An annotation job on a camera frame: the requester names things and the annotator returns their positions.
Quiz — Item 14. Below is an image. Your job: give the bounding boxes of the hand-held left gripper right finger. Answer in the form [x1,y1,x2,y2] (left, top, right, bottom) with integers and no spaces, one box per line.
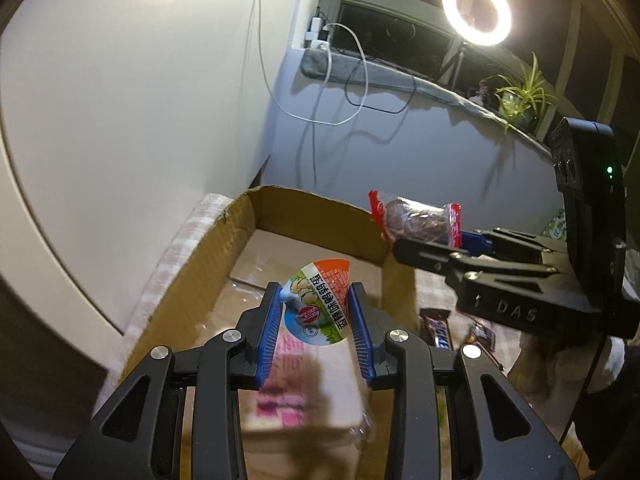
[347,282,581,480]

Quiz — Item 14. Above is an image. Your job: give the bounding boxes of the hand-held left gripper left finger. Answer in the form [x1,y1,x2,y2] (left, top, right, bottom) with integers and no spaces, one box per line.
[52,282,283,480]

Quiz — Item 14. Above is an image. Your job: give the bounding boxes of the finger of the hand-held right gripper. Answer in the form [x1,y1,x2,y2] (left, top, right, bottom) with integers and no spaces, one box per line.
[392,239,593,333]
[460,227,568,266]

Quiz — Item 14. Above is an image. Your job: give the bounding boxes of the brown chocolate bar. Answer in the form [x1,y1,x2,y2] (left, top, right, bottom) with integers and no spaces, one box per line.
[467,322,503,368]
[420,308,456,351]

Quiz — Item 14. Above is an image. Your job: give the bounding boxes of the jelly cup orange green lid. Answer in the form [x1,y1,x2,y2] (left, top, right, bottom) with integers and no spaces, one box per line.
[281,257,357,348]

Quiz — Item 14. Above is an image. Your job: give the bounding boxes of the dark snack packet red ends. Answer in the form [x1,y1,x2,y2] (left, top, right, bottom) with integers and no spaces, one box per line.
[368,189,463,250]

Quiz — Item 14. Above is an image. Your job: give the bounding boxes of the cardboard box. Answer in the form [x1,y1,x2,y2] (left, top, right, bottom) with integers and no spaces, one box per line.
[105,185,453,480]

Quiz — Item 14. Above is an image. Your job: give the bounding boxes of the person's right forearm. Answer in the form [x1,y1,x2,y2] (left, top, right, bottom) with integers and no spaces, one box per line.
[507,327,628,396]

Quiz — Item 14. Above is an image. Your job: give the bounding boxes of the bagged bread loaf pink print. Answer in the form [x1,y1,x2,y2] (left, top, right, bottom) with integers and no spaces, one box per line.
[240,325,381,480]

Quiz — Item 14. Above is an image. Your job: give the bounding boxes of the potted spider plant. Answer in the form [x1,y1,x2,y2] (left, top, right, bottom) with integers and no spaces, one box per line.
[492,52,551,133]

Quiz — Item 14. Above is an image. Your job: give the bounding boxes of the dark cloth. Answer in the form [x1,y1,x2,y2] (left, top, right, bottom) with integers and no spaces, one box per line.
[572,345,640,471]

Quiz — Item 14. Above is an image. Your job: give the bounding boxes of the grey cloth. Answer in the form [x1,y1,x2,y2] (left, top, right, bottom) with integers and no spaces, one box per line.
[299,46,551,153]

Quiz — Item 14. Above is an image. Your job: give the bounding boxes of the dark window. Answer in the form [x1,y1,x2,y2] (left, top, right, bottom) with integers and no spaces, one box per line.
[320,0,640,136]

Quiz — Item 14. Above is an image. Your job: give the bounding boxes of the white charger plug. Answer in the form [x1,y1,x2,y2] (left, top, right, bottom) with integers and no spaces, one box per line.
[305,17,331,51]

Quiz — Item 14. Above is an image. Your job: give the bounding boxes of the white curved panel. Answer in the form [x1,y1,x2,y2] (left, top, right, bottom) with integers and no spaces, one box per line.
[0,0,281,336]

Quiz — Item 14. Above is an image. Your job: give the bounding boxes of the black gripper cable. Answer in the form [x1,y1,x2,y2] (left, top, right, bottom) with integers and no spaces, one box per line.
[557,332,608,448]

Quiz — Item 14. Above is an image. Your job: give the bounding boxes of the black cable loop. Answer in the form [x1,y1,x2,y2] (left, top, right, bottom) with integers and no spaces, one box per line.
[344,22,417,115]

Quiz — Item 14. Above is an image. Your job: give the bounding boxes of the ring light tripod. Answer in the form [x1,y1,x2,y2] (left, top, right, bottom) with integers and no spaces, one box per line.
[440,42,468,88]

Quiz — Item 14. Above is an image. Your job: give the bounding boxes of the short white cable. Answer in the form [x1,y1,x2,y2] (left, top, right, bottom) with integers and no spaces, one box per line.
[312,42,333,183]

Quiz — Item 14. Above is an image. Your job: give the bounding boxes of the long white cable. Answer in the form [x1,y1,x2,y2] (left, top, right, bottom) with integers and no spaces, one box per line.
[252,0,369,125]

